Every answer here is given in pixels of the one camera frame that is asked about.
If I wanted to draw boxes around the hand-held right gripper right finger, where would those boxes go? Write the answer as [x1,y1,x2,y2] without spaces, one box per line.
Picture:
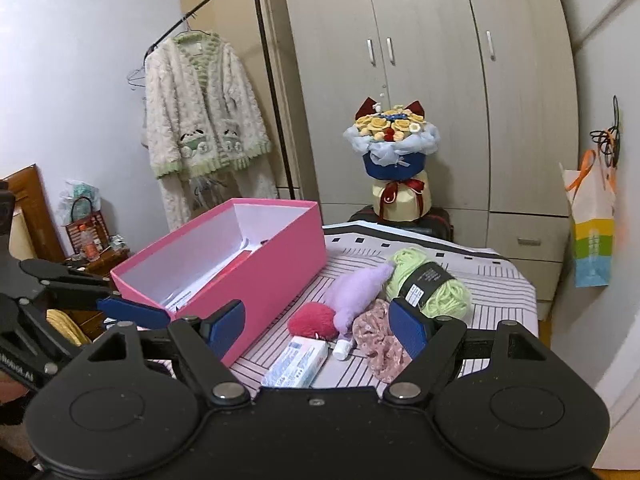
[382,297,548,406]

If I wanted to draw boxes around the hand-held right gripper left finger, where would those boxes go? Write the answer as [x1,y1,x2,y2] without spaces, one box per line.
[75,299,251,406]

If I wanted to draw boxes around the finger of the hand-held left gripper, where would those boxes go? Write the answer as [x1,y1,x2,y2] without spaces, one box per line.
[20,258,123,291]
[46,284,172,331]

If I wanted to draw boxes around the pink floral scrunchie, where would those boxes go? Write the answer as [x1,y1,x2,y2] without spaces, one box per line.
[352,299,416,385]

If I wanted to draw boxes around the green yarn ball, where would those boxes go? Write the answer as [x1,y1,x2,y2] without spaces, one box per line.
[389,247,472,322]

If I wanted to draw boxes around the purple plush toy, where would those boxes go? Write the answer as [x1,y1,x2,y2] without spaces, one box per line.
[325,262,396,337]

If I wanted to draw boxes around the white blue medicine box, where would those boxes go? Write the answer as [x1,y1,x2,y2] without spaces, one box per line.
[260,335,329,389]

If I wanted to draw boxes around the pink cardboard box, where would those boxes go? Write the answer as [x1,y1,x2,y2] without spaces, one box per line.
[110,198,327,370]

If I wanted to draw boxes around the red plush ball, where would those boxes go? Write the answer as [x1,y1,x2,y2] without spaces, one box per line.
[287,302,337,342]

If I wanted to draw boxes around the wicker basket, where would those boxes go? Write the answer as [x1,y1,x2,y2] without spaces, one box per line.
[65,197,109,262]

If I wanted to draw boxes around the wooden nightstand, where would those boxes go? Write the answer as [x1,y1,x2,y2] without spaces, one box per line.
[65,247,132,279]

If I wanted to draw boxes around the clear plastic bag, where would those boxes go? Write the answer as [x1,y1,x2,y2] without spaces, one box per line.
[59,180,102,222]

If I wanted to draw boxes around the striped bedsheet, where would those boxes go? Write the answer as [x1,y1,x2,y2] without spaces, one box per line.
[230,222,541,391]

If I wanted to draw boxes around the wooden headboard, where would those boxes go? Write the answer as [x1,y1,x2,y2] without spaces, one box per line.
[0,164,66,262]

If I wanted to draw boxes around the dark suitcase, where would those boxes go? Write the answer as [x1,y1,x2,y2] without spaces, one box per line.
[347,206,455,242]

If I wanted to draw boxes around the cream round gift box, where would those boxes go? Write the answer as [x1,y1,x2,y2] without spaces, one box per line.
[371,167,434,224]

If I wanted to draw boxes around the cream fleece pajama pants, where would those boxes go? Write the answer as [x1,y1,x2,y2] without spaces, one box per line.
[157,164,279,232]

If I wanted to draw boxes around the yellow blue flower bouquet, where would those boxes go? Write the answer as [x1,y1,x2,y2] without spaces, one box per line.
[342,96,442,181]

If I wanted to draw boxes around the colourful paper gift bag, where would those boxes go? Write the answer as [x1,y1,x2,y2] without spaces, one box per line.
[560,149,617,289]

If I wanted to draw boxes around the cream fleece pajama jacket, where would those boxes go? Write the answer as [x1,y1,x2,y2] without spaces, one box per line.
[142,30,273,182]

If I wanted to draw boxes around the grey three-door wardrobe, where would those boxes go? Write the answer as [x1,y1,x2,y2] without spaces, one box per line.
[277,0,576,307]

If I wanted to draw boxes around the black metal clothes rack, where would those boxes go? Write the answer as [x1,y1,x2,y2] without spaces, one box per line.
[144,0,297,202]

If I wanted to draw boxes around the wire clothes hanger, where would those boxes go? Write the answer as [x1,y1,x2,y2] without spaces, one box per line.
[125,65,149,93]

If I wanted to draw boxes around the hair ties on hook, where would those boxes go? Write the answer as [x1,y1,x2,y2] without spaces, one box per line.
[590,95,624,167]

